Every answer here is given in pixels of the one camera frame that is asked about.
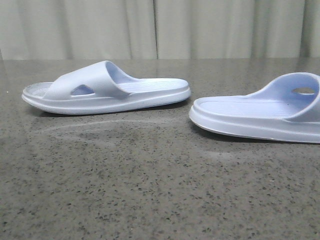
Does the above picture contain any light blue slipper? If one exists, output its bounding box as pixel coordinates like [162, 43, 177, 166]
[22, 60, 191, 115]
[189, 72, 320, 143]

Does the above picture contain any beige background curtain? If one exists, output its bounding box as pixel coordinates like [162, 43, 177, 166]
[0, 0, 320, 60]

